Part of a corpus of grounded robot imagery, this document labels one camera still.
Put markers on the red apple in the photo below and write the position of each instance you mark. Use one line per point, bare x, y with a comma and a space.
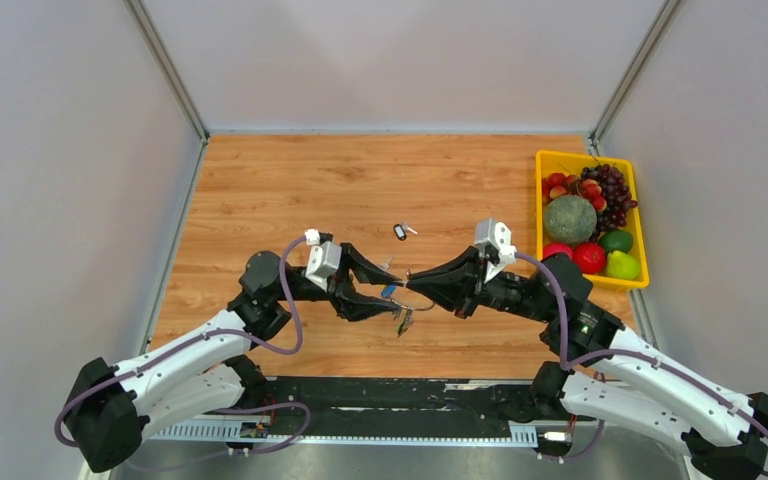
557, 248
590, 257

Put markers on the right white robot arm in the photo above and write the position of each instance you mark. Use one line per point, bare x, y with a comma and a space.
605, 370

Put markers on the black tagged key loose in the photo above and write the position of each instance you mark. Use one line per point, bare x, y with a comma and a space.
403, 231

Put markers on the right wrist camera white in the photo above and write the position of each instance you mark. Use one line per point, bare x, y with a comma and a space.
493, 239

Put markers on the large silver keyring with clips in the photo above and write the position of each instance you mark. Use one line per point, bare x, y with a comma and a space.
408, 311

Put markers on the green melon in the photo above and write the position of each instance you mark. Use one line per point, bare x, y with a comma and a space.
570, 220

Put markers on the yellow tagged key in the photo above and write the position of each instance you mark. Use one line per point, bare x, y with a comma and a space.
385, 265

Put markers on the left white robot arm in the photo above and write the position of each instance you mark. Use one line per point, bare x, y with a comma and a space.
113, 408

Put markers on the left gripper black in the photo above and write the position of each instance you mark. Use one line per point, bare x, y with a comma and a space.
342, 294

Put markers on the green avocado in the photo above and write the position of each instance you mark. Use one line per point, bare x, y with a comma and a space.
617, 240

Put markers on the red strawberries pile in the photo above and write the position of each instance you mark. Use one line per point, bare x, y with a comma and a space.
586, 186

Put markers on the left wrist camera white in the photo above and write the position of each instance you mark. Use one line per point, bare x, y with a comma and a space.
324, 258

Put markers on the green tagged key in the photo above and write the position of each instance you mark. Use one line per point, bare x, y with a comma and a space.
403, 326

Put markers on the green pear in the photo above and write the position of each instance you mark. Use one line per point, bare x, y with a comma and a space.
623, 266

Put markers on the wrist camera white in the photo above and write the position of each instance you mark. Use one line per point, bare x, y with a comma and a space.
493, 239
324, 258

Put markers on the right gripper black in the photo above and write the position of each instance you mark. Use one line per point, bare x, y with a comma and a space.
461, 298

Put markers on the yellow plastic fruit bin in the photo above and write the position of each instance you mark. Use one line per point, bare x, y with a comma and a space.
548, 162

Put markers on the dark grape bunch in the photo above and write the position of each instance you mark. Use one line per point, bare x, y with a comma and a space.
608, 192

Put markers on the blue tagged key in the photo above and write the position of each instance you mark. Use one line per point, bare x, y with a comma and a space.
388, 291

